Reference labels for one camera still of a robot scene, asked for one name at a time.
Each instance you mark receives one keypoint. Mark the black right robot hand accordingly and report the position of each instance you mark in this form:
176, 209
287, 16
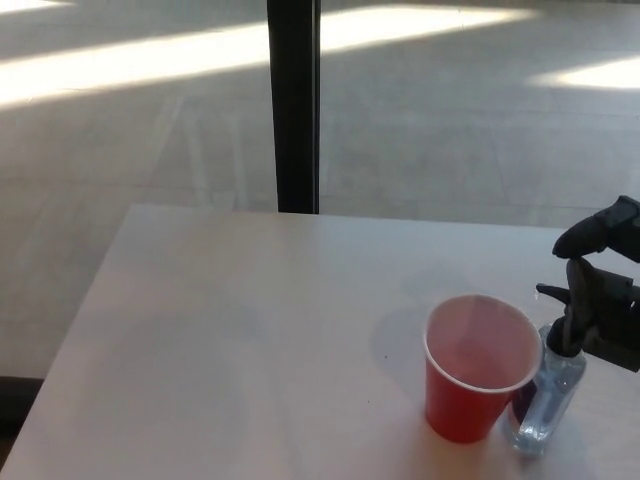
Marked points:
607, 315

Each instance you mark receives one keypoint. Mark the clear soap bottle black pump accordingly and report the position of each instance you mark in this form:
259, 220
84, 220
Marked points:
547, 387

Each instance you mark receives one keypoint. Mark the red plastic cup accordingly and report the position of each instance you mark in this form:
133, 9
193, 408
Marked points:
457, 407

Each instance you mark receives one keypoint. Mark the black window frame post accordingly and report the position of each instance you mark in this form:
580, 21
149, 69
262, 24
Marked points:
294, 105

